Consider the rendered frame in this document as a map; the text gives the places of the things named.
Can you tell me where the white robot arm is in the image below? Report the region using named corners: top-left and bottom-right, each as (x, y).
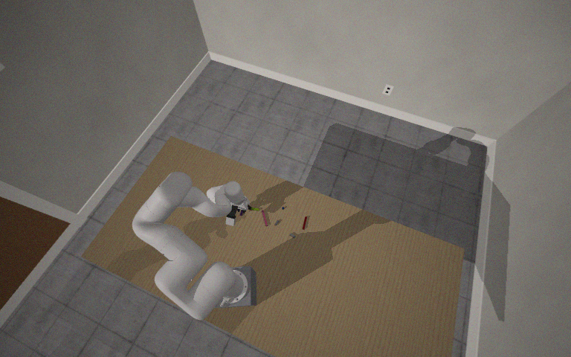
top-left (132, 172), bottom-right (248, 320)

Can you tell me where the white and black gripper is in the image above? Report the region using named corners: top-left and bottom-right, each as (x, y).
top-left (237, 196), bottom-right (251, 213)

